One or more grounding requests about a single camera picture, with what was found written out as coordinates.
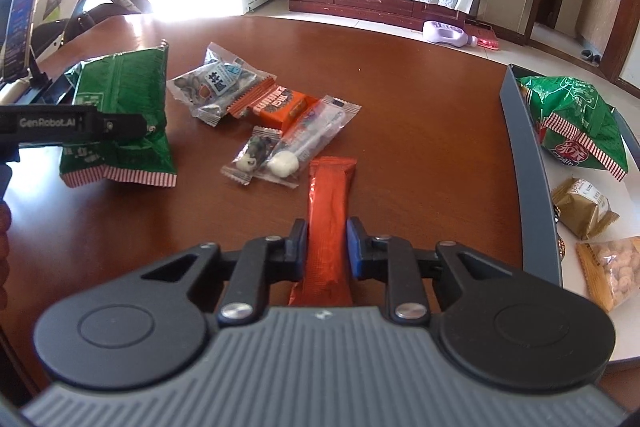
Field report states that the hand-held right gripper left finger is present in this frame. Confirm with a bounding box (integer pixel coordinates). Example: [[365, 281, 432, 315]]
[[140, 218, 308, 327]]

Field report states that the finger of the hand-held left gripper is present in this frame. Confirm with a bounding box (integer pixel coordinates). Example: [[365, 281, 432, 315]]
[[99, 112, 167, 146]]

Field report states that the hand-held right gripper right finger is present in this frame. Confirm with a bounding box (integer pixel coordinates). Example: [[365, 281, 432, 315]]
[[346, 216, 521, 325]]

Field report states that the green snack bag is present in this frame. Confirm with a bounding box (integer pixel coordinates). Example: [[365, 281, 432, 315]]
[[59, 39, 178, 188], [516, 75, 630, 182]]

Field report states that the red foil stick packet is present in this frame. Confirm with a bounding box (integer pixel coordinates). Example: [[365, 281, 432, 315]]
[[287, 156, 358, 308]]

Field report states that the clear sunflower seed packet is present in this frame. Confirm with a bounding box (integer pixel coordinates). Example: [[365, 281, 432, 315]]
[[166, 42, 277, 126]]

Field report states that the orange snack packet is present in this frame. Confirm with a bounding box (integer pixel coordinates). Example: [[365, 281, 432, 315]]
[[227, 84, 321, 132]]

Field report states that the grey snack tray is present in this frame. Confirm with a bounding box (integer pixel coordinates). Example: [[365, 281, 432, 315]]
[[500, 63, 640, 363]]

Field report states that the gold snack packet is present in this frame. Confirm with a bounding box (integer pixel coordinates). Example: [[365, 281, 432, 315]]
[[551, 177, 621, 242]]

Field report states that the black phone stand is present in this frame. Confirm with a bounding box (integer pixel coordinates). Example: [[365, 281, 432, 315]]
[[0, 52, 73, 108]]

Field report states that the smartphone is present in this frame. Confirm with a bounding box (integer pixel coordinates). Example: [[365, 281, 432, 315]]
[[0, 0, 42, 82]]

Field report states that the small clear candy packet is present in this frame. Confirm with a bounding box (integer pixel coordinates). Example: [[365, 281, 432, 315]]
[[221, 125, 281, 188]]

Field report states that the long clear candy packet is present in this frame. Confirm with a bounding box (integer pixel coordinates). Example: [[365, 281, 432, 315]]
[[260, 94, 362, 188]]

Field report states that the white purple detergent bottle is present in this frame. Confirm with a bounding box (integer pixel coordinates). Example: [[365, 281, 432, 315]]
[[422, 20, 480, 48]]

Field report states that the red plastic dustpan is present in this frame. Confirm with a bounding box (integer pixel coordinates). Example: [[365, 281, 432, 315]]
[[465, 21, 501, 52]]

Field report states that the clear peanut packet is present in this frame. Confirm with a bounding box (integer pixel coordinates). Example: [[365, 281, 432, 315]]
[[575, 237, 640, 313]]

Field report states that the wooden kitchen cabinet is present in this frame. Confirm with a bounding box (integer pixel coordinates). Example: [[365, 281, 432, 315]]
[[575, 0, 626, 52]]

